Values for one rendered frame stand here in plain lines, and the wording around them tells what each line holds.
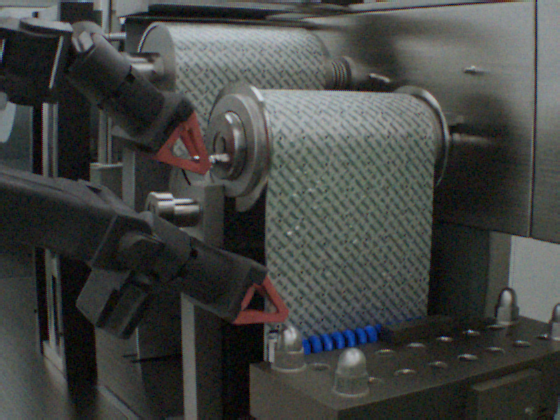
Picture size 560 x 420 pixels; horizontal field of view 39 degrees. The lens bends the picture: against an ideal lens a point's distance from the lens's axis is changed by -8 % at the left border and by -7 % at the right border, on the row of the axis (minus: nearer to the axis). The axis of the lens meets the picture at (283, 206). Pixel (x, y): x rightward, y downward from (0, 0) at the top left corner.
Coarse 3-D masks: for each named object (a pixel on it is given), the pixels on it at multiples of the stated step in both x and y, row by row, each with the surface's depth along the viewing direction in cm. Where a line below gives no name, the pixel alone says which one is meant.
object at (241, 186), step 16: (224, 96) 95; (240, 96) 93; (240, 112) 92; (256, 128) 90; (432, 128) 103; (256, 144) 90; (256, 160) 90; (240, 176) 93; (256, 176) 91; (240, 192) 93
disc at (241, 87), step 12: (228, 84) 96; (240, 84) 94; (252, 96) 91; (264, 108) 90; (264, 120) 90; (264, 132) 90; (264, 144) 90; (264, 156) 90; (264, 168) 90; (264, 180) 90; (252, 192) 93; (228, 204) 97; (240, 204) 95; (252, 204) 93
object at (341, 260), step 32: (352, 192) 97; (384, 192) 99; (416, 192) 102; (288, 224) 93; (320, 224) 95; (352, 224) 97; (384, 224) 100; (416, 224) 102; (288, 256) 93; (320, 256) 95; (352, 256) 98; (384, 256) 100; (416, 256) 103; (288, 288) 94; (320, 288) 96; (352, 288) 98; (384, 288) 101; (416, 288) 104; (288, 320) 94; (320, 320) 97; (352, 320) 99; (384, 320) 102
